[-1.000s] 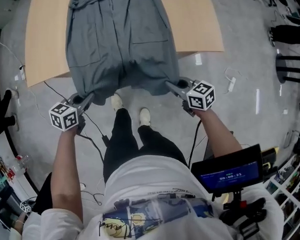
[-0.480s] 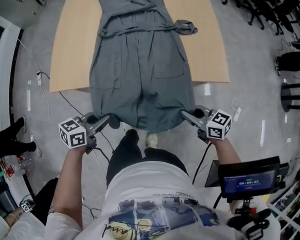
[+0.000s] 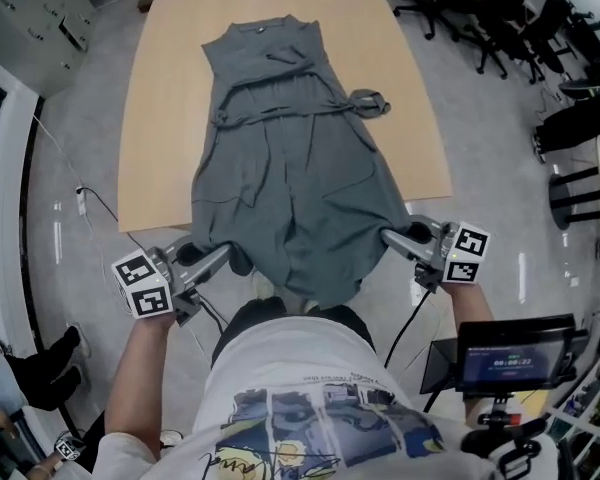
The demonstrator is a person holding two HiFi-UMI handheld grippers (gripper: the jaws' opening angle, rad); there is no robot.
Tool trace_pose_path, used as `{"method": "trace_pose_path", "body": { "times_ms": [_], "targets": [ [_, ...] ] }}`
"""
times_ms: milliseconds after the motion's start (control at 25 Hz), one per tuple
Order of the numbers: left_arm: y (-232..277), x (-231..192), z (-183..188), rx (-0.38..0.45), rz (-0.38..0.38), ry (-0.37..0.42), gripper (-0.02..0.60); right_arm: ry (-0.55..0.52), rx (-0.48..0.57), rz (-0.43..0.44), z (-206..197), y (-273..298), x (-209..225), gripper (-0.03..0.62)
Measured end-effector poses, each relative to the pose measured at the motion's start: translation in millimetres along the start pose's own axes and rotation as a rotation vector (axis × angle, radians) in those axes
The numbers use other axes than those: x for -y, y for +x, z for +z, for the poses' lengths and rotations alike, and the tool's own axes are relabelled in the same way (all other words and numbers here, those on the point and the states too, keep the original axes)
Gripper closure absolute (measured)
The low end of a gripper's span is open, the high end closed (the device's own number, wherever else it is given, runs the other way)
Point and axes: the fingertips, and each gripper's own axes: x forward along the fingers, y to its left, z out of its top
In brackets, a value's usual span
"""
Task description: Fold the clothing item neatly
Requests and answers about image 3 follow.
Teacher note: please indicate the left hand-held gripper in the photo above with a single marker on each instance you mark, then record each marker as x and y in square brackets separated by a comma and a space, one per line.
[142, 288]

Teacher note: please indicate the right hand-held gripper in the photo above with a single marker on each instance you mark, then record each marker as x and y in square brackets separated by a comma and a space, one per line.
[462, 255]

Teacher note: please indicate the grey clothing item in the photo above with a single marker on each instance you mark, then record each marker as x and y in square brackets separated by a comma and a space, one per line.
[305, 168]

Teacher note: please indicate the person's right forearm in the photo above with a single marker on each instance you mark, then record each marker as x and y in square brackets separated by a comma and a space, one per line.
[469, 304]

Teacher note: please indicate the person's left forearm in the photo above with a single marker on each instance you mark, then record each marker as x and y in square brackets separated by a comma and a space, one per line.
[140, 368]

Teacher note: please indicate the person's white shoe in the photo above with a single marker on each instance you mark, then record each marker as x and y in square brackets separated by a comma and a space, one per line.
[266, 285]
[311, 306]

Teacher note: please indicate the person's black shorts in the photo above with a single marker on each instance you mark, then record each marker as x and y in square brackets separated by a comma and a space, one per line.
[252, 318]

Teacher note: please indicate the white power strip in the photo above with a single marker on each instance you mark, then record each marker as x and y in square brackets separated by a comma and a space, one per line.
[81, 199]

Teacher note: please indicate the black monitor hood flap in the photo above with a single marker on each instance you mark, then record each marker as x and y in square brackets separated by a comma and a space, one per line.
[440, 368]

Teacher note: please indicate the person's white printed t-shirt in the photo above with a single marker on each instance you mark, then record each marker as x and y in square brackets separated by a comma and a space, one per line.
[290, 363]

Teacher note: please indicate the black monitor screen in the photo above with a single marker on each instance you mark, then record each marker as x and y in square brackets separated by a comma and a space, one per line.
[510, 358]

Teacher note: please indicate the round table with black legs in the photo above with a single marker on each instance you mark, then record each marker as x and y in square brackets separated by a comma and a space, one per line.
[587, 193]

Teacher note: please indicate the white storage shelf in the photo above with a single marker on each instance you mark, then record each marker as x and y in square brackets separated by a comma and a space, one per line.
[587, 418]

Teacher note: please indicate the grey metal cabinet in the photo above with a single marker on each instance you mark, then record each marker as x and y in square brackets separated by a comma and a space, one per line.
[25, 23]

